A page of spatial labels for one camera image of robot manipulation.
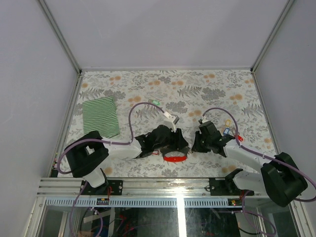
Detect grey red key ring holder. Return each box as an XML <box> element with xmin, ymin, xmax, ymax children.
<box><xmin>160</xmin><ymin>147</ymin><xmax>190</xmax><ymax>163</ymax></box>

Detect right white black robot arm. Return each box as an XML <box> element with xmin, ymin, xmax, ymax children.
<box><xmin>192</xmin><ymin>120</ymin><xmax>308</xmax><ymax>207</ymax></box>

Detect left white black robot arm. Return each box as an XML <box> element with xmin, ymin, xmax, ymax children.
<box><xmin>64</xmin><ymin>125</ymin><xmax>189</xmax><ymax>195</ymax></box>

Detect yellow key tag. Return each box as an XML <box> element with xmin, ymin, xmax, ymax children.
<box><xmin>225</xmin><ymin>119</ymin><xmax>231</xmax><ymax>127</ymax></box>

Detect green key tag centre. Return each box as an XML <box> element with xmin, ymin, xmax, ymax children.
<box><xmin>148</xmin><ymin>99</ymin><xmax>160</xmax><ymax>106</ymax></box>

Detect green striped cloth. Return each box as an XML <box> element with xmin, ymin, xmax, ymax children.
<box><xmin>82</xmin><ymin>96</ymin><xmax>120</xmax><ymax>138</ymax></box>

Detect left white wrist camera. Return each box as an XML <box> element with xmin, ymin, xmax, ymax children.
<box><xmin>163</xmin><ymin>111</ymin><xmax>179</xmax><ymax>132</ymax></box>

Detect aluminium front rail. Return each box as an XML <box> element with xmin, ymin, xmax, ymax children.
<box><xmin>37</xmin><ymin>178</ymin><xmax>244</xmax><ymax>208</ymax></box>

